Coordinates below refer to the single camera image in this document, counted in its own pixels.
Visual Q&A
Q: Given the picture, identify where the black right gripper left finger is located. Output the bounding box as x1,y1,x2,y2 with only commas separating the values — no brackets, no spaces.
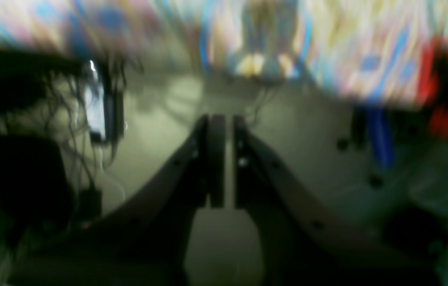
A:
8,115,226,286

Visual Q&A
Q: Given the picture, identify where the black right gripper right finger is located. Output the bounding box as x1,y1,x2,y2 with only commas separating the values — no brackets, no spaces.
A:
233,116,441,286

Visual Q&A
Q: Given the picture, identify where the white power strip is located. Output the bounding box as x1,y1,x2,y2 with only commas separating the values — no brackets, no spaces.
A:
83,60,125,145

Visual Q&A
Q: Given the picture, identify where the patterned tile tablecloth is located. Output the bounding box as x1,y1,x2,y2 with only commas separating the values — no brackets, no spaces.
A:
0,0,448,108

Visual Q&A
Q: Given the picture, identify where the red black table clamp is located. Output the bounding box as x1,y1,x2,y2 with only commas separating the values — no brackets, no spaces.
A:
417,37,448,141

